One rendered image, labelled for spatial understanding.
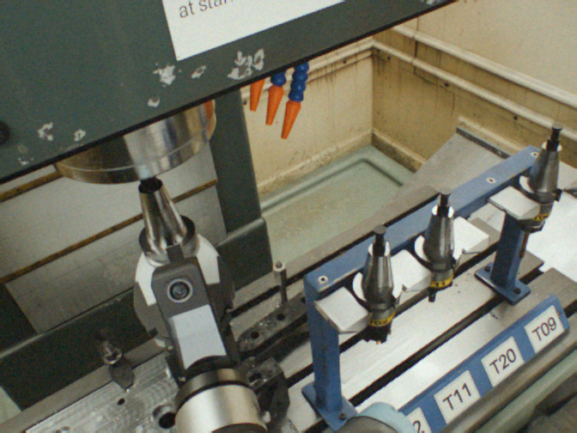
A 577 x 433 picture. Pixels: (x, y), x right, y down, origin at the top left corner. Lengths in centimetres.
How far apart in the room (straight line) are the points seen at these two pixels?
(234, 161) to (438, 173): 65
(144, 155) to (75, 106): 18
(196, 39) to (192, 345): 30
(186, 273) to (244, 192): 81
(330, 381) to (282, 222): 96
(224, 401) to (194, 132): 23
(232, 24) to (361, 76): 159
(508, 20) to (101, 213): 103
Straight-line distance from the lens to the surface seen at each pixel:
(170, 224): 58
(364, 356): 105
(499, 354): 102
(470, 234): 82
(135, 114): 29
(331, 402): 95
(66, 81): 27
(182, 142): 46
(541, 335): 109
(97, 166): 46
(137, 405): 96
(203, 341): 51
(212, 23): 29
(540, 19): 142
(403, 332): 108
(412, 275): 75
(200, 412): 49
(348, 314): 71
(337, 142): 193
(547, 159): 88
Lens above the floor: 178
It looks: 42 degrees down
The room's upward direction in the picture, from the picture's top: 7 degrees counter-clockwise
